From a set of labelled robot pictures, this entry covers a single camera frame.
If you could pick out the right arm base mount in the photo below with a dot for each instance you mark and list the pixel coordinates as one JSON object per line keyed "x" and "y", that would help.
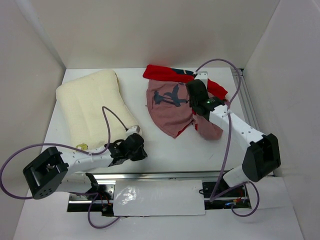
{"x": 237, "y": 197}

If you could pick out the aluminium front rail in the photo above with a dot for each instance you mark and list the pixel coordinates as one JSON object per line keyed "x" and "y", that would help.
{"x": 157, "y": 175}

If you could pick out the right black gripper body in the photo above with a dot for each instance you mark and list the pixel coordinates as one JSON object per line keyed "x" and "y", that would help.
{"x": 192, "y": 104}

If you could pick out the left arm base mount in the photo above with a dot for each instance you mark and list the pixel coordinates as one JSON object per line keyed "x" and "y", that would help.
{"x": 92, "y": 195}

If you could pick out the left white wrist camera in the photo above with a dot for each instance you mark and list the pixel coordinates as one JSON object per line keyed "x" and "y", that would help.
{"x": 133, "y": 129}

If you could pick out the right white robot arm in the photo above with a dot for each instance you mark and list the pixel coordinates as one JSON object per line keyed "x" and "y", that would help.
{"x": 262, "y": 154}

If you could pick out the red printed pillowcase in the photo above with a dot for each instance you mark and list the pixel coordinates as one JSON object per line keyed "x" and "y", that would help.
{"x": 168, "y": 103}

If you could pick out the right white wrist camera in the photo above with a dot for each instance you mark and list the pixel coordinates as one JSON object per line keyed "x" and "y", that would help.
{"x": 202, "y": 76}

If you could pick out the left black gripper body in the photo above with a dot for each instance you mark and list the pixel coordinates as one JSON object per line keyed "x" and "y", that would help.
{"x": 138, "y": 154}

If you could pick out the cream memory foam pillow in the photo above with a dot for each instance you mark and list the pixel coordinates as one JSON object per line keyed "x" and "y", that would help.
{"x": 94, "y": 110}

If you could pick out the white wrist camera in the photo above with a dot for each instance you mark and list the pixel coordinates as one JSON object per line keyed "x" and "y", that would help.
{"x": 133, "y": 129}
{"x": 202, "y": 76}

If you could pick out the white cover plate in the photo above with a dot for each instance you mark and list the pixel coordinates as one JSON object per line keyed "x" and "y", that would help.
{"x": 148, "y": 198}

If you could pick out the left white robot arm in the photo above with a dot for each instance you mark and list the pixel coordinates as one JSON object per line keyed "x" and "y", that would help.
{"x": 70, "y": 172}

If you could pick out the aluminium side rail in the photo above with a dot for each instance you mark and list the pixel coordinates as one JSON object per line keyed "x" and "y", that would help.
{"x": 246, "y": 103}

